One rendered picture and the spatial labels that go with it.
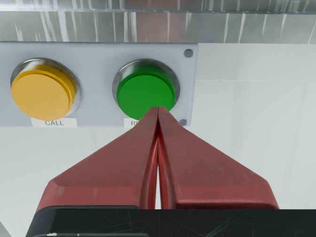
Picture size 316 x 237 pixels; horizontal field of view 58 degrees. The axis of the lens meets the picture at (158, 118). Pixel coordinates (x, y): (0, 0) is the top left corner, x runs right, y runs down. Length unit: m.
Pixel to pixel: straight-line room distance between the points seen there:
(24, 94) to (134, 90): 0.07
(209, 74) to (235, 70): 0.03
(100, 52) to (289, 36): 0.12
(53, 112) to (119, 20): 0.08
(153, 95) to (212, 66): 0.13
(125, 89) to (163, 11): 0.05
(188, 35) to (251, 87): 0.16
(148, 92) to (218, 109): 0.16
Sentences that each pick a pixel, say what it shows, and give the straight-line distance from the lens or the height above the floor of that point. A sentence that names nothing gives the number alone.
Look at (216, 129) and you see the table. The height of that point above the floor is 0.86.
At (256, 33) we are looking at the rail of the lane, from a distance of 0.20.
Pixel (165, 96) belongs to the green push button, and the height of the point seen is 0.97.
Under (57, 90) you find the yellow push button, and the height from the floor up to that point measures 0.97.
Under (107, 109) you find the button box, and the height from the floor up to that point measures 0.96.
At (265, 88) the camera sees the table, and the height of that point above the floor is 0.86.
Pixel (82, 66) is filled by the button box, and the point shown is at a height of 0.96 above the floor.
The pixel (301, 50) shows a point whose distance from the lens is 0.33.
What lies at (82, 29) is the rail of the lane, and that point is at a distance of 0.19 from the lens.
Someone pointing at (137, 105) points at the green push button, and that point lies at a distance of 0.20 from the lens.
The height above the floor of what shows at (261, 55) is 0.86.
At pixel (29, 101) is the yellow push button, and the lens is 0.21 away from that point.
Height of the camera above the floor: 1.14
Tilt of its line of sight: 55 degrees down
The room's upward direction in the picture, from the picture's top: 179 degrees clockwise
